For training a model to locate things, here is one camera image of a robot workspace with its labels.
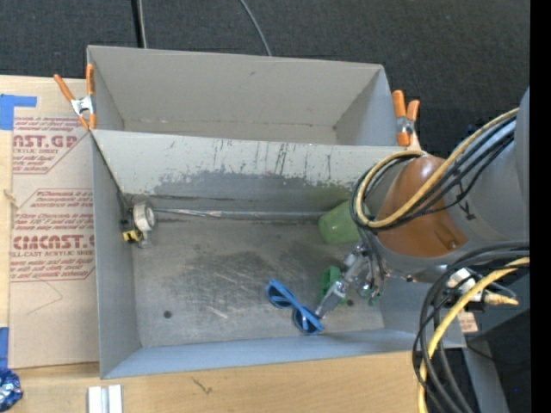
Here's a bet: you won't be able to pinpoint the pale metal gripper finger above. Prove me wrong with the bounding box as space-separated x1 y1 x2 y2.
315 282 345 317
319 290 348 321

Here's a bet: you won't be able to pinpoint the blue sunglasses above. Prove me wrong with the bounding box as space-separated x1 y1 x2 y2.
264 278 326 336

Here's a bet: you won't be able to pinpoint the green cup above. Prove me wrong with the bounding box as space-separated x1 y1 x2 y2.
317 200 371 246

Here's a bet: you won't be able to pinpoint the grey metal bin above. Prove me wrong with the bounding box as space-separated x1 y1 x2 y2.
85 44 467 380

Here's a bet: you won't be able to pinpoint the white tape roll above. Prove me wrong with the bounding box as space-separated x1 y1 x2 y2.
132 201 158 232

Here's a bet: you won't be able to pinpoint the brown cardboard board, red print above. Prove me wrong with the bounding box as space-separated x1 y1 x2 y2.
0 74 101 370

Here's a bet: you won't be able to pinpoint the blue crumpled packet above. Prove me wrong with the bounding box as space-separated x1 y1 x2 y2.
0 367 23 409

